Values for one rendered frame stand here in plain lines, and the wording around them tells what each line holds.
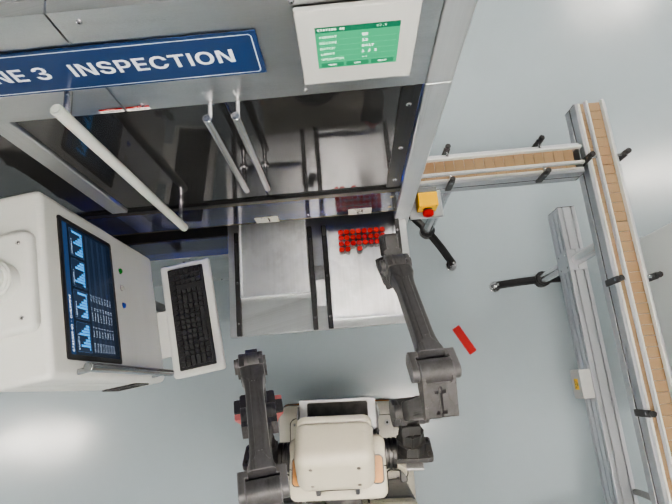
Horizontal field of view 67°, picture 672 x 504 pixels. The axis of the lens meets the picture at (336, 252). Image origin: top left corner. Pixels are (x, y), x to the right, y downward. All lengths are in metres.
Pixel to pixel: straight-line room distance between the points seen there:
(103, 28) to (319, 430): 1.05
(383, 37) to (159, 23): 0.39
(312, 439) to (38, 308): 0.76
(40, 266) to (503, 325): 2.22
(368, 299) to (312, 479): 0.74
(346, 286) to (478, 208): 1.31
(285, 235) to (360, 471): 0.96
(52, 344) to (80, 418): 1.72
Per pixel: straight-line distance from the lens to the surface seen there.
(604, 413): 2.45
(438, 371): 1.14
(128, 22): 0.98
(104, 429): 3.07
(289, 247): 1.97
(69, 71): 1.12
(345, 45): 1.00
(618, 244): 2.09
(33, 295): 1.44
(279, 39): 0.99
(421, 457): 1.57
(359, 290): 1.91
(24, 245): 1.47
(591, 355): 2.43
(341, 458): 1.39
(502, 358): 2.87
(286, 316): 1.92
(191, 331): 2.05
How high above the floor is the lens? 2.76
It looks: 75 degrees down
